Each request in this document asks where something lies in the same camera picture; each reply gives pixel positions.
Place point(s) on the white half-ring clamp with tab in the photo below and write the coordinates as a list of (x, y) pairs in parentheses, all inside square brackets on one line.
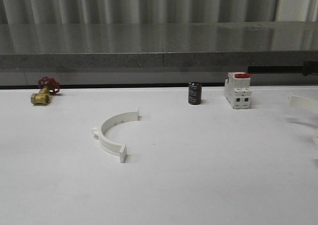
[(108, 145)]

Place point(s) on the white half-ring pipe clamp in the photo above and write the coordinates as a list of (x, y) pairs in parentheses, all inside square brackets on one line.
[(303, 103)]

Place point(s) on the black cylindrical capacitor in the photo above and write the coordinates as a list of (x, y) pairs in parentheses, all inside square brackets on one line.
[(194, 93)]

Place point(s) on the grey stone counter ledge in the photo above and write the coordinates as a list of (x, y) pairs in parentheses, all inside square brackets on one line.
[(216, 46)]

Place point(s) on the brass valve red handwheel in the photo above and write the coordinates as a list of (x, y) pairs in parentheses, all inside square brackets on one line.
[(48, 86)]

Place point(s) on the grey pleated curtain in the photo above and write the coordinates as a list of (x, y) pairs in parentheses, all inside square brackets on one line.
[(136, 11)]

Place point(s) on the white circuit breaker red switch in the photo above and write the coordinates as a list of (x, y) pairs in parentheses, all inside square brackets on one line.
[(237, 90)]

